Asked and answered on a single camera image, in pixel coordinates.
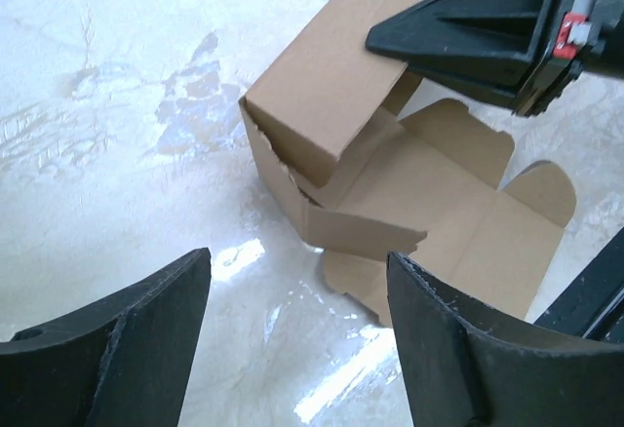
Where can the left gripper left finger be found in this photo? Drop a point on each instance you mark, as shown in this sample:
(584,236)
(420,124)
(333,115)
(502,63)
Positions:
(123,360)

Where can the black base frame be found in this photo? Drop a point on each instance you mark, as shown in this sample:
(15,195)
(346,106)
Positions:
(591,306)

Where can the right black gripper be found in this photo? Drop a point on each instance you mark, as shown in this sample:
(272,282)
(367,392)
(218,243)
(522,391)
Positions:
(482,48)

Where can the brown cardboard box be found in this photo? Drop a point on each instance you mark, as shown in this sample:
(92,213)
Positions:
(365,159)

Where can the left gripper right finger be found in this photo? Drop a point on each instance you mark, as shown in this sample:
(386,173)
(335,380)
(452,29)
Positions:
(465,363)

